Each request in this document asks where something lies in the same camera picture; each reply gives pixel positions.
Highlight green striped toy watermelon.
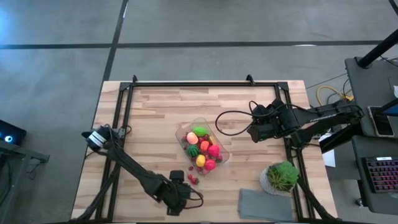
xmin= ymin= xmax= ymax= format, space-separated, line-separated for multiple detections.
xmin=186 ymin=144 xmax=200 ymax=158

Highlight large red toy strawberry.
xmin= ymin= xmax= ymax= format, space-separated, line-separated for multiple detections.
xmin=207 ymin=144 xmax=221 ymax=158

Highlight green succulent in white pot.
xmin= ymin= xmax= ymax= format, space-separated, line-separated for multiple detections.
xmin=259 ymin=161 xmax=301 ymax=196

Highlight clear plastic container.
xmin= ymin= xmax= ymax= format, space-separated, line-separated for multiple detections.
xmin=175 ymin=117 xmax=230 ymax=175

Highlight green toy mango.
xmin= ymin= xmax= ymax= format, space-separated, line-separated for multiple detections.
xmin=192 ymin=126 xmax=208 ymax=138

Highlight white paper sheet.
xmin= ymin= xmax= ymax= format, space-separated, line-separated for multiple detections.
xmin=322 ymin=133 xmax=336 ymax=168

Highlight grey folded cloth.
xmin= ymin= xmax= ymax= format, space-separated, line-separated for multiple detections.
xmin=238 ymin=189 xmax=295 ymax=222

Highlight grey desk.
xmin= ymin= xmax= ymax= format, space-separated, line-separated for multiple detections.
xmin=344 ymin=57 xmax=398 ymax=138

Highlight black tablet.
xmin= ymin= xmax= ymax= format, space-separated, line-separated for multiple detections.
xmin=368 ymin=105 xmax=395 ymax=138

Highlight black keyboard pink keys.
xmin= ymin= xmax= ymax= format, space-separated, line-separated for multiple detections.
xmin=362 ymin=156 xmax=398 ymax=194

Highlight laptop blue screen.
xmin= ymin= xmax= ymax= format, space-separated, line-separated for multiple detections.
xmin=381 ymin=99 xmax=398 ymax=118

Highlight black pole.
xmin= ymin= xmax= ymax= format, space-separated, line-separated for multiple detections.
xmin=356 ymin=29 xmax=398 ymax=69

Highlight grey metal cart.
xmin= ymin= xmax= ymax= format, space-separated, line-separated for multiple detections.
xmin=0 ymin=139 xmax=50 ymax=224

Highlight black box blue light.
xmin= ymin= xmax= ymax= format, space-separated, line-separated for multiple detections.
xmin=0 ymin=119 xmax=27 ymax=147

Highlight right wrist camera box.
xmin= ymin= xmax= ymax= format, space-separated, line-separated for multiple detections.
xmin=252 ymin=104 xmax=282 ymax=124

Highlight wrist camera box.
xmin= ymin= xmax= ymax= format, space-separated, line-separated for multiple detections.
xmin=252 ymin=104 xmax=282 ymax=124
xmin=169 ymin=169 xmax=186 ymax=185

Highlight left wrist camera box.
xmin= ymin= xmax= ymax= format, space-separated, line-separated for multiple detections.
xmin=169 ymin=169 xmax=186 ymax=185

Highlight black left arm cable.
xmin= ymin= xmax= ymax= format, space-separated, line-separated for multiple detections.
xmin=183 ymin=186 xmax=205 ymax=210

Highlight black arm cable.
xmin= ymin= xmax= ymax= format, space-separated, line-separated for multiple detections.
xmin=183 ymin=186 xmax=205 ymax=210
xmin=214 ymin=100 xmax=299 ymax=138

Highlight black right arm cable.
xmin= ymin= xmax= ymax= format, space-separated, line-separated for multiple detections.
xmin=214 ymin=100 xmax=299 ymax=138

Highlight black aluminium table frame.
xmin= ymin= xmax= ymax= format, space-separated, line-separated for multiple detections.
xmin=70 ymin=74 xmax=340 ymax=223

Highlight yellow cable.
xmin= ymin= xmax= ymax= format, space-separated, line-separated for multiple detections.
xmin=316 ymin=85 xmax=354 ymax=106

